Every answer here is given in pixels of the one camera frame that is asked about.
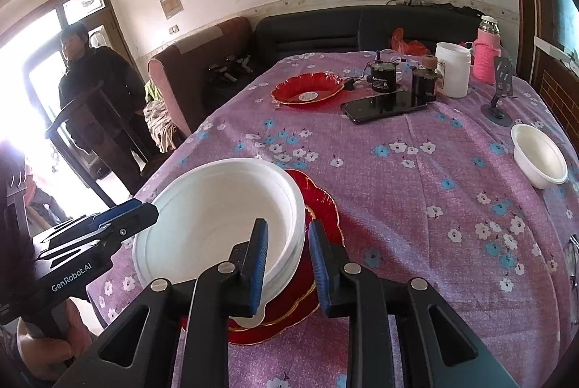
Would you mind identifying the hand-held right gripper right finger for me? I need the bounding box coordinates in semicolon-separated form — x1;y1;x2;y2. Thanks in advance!
309;220;521;388

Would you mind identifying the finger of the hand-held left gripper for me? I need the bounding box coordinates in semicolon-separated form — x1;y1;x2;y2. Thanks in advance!
38;203;160;260
44;198;144;245

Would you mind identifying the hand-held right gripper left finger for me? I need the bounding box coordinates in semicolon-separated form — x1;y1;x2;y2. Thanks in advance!
54;218;269;388

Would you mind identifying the large red glass plate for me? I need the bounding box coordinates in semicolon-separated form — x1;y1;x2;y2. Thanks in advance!
181;168;345;346

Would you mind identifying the person's left hand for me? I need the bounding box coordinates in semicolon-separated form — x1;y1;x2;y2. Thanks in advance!
15;298;97;380

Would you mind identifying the dark wooden chair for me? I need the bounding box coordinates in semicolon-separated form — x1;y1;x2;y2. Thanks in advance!
44;80;151;208

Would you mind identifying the patterned blanket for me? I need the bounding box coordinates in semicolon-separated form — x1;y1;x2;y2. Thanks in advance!
143;79;184;152

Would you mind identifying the purple floral tablecloth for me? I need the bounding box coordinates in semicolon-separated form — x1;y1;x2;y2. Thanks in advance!
85;50;577;388

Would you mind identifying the brown armchair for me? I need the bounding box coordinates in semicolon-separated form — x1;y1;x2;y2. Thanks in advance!
147;16;255;136

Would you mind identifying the black smartphone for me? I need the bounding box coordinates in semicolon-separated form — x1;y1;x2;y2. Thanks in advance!
340;91;429;125

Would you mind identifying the small red glass plate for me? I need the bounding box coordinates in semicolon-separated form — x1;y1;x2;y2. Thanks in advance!
270;72;347;108

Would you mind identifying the black motor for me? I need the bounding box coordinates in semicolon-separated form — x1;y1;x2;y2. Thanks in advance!
367;58;400;94
411;67;443;102

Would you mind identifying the black sofa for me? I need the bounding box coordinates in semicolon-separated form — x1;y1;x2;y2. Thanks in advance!
250;5;500;68

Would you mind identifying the white plastic jar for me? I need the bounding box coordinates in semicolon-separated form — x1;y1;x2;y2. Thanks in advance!
435;42;472;99

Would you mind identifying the orange plastic bag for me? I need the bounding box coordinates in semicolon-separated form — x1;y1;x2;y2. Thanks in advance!
390;28;431;55

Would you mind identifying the grey phone stand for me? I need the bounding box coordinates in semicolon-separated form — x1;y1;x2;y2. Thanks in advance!
480;55;517;127

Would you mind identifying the pink insulated bottle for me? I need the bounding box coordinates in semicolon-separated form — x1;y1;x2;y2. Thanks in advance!
471;15;504;85

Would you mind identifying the wooden door frame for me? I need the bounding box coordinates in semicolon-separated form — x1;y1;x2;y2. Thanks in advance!
0;0;139;67

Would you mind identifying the small framed wall certificate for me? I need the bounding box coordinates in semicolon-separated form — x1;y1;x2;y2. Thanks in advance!
159;0;183;20

